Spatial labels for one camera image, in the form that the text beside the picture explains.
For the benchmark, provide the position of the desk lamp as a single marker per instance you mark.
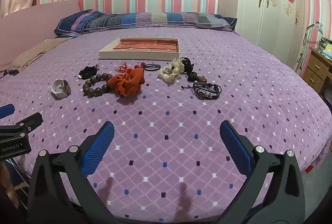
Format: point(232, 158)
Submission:
point(317, 26)

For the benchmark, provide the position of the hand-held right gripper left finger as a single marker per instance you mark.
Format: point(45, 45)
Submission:
point(99, 147)

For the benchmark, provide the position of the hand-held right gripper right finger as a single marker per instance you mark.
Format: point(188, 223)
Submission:
point(236, 147)

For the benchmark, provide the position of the black scrunchie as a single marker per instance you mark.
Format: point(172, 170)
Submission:
point(187, 64)
point(88, 72)

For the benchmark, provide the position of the beige cloth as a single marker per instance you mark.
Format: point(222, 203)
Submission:
point(39, 51)

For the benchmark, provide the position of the pink headboard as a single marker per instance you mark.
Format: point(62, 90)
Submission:
point(33, 16)

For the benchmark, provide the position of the wooden desk with drawers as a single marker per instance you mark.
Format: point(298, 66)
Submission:
point(315, 70)

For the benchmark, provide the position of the clutter on desk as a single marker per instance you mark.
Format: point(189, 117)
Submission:
point(326, 47)

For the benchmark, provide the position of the orange scrunchie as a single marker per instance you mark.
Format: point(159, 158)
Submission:
point(127, 81)

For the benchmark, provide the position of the cream scrunchie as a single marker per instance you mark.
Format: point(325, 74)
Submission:
point(168, 74)

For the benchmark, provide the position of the purple diamond pattern bedspread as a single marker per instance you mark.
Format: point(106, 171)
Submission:
point(166, 115)

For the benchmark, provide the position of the white tray with brick lining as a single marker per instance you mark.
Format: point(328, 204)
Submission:
point(109, 54)

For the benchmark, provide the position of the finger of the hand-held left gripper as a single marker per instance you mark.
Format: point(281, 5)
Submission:
point(6, 110)
point(31, 121)

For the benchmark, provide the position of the dark brown pendant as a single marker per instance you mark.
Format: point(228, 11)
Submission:
point(194, 76)

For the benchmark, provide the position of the striped patchwork pillow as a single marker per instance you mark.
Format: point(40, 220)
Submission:
point(145, 18)

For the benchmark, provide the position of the white decorated wardrobe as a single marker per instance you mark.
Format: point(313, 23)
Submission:
point(272, 18)

